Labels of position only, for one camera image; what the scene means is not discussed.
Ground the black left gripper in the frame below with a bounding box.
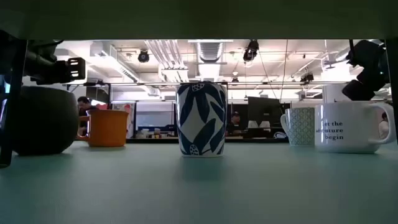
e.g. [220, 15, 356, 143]
[57, 57, 86, 83]

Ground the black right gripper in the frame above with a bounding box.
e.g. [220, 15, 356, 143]
[341, 67, 387, 101]

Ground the dark blue mug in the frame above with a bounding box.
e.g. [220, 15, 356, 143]
[12, 86, 79, 156]

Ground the white teal lattice mug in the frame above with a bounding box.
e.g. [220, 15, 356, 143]
[280, 107, 316, 147]

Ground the orange mug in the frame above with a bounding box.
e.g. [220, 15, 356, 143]
[76, 109, 130, 147]

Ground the blue leaf print mug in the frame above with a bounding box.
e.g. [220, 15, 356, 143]
[176, 82, 228, 158]

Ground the person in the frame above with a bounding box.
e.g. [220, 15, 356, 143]
[226, 111, 246, 137]
[76, 96, 100, 137]
[377, 111, 390, 139]

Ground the black computer monitor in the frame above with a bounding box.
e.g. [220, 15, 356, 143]
[248, 96, 282, 138]

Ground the white partition panel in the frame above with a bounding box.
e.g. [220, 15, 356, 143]
[136, 101, 175, 130]

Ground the green table mat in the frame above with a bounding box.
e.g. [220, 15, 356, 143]
[0, 141, 398, 224]

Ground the ceiling ventilation duct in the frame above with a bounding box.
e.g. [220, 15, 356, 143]
[188, 39, 234, 82]

